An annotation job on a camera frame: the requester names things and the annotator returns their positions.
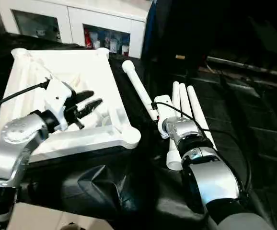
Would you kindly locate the white table top frame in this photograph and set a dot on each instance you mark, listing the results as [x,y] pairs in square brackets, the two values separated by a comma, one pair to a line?
[100,81]

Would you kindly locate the white plastic table leg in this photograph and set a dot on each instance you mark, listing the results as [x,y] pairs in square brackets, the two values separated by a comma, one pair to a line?
[185,100]
[139,88]
[173,153]
[198,112]

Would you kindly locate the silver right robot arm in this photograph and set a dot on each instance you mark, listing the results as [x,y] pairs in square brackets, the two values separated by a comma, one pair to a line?
[205,172]

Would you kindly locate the white glass-door cabinet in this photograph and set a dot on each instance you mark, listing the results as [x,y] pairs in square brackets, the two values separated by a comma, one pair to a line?
[71,19]

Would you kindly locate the black work mat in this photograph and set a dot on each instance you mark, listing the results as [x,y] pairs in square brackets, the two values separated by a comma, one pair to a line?
[129,191]

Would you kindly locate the small yellow label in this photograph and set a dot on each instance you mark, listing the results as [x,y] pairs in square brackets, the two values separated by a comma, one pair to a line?
[180,57]

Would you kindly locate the black metal rail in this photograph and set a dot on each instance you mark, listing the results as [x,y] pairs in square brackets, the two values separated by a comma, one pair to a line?
[253,67]

